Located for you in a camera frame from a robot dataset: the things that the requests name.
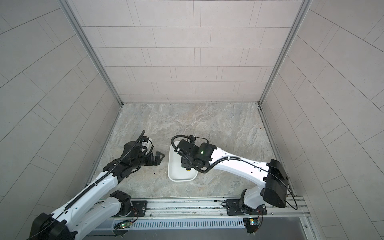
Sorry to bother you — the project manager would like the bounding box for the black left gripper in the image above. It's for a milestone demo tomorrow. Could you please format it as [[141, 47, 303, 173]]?
[[131, 151, 167, 170]]

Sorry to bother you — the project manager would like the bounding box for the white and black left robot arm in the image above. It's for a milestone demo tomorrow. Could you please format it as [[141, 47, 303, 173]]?
[[29, 138, 165, 240]]

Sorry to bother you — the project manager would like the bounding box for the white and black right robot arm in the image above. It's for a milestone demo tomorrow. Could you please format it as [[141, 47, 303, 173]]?
[[171, 135, 289, 215]]

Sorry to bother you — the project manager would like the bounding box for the white rectangular plastic bin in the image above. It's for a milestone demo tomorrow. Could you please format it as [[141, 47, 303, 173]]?
[[168, 146, 198, 182]]

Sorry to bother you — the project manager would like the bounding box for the left green circuit board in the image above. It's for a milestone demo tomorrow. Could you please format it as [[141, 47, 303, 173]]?
[[114, 221, 133, 230]]

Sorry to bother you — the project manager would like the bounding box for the green circuit board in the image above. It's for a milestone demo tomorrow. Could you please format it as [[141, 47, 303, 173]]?
[[114, 221, 133, 230], [243, 219, 262, 234]]

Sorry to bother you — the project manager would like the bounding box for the right green circuit board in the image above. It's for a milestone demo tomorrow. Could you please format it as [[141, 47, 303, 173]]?
[[243, 219, 262, 234]]

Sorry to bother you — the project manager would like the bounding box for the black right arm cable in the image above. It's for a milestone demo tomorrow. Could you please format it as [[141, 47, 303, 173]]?
[[170, 134, 299, 211]]

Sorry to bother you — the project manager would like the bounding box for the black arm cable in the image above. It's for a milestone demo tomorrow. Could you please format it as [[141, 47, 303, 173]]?
[[170, 134, 299, 211], [28, 130, 146, 235]]

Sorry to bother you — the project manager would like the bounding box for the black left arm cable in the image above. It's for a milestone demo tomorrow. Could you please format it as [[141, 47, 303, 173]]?
[[28, 130, 146, 235]]

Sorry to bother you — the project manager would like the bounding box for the aluminium mounting rail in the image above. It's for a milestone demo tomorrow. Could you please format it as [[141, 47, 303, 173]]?
[[131, 196, 310, 220]]

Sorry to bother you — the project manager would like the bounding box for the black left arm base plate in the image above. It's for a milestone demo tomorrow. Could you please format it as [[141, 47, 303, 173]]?
[[114, 201, 148, 218]]

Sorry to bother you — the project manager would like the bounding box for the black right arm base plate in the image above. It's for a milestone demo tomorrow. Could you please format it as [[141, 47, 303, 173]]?
[[222, 199, 268, 216]]

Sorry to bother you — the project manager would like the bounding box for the white slotted cable duct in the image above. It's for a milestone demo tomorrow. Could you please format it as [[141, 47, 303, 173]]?
[[128, 218, 245, 231]]

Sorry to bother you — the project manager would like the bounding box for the left aluminium corner post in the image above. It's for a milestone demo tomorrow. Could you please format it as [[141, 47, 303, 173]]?
[[58, 0, 123, 107]]

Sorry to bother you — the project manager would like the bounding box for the aluminium corner post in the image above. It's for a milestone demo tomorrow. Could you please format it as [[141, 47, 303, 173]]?
[[58, 0, 123, 107], [259, 0, 312, 106]]

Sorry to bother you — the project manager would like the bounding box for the right aluminium corner post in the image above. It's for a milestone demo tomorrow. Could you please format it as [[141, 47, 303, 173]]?
[[259, 0, 312, 106]]

